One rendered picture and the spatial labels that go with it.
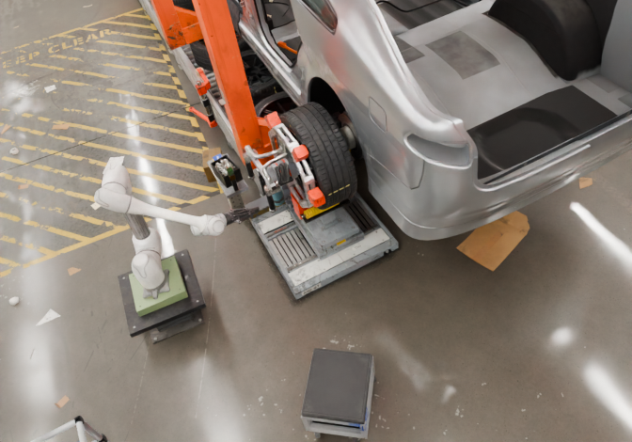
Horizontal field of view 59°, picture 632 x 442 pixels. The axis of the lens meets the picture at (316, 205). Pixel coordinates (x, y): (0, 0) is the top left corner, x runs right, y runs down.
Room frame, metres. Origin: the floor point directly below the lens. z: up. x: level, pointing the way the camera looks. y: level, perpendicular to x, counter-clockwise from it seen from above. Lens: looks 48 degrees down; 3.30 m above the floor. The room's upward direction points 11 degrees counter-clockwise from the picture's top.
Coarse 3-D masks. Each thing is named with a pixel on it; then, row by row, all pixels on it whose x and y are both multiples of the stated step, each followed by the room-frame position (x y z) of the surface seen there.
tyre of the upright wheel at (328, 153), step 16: (288, 112) 2.76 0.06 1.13; (304, 112) 2.68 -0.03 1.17; (320, 112) 2.64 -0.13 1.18; (304, 128) 2.53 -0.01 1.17; (320, 128) 2.52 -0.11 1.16; (336, 128) 2.52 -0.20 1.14; (320, 144) 2.43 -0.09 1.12; (336, 144) 2.43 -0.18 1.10; (320, 160) 2.36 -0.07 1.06; (336, 160) 2.37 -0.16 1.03; (352, 160) 2.38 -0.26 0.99; (320, 176) 2.31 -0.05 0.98; (336, 176) 2.32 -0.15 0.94; (352, 176) 2.34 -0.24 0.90; (304, 192) 2.62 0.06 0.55; (336, 192) 2.30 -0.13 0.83; (352, 192) 2.35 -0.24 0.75; (320, 208) 2.38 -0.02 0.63
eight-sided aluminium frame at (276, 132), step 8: (280, 128) 2.64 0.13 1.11; (272, 136) 2.76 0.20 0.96; (280, 136) 2.57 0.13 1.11; (288, 136) 2.57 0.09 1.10; (272, 144) 2.79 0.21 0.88; (288, 144) 2.48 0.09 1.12; (296, 144) 2.47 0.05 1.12; (280, 152) 2.80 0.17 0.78; (304, 160) 2.40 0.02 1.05; (304, 176) 2.33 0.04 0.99; (312, 176) 2.33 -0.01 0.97; (288, 184) 2.65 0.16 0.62; (296, 184) 2.63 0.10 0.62; (304, 184) 2.31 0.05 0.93; (312, 184) 2.32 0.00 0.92; (304, 200) 2.47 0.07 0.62
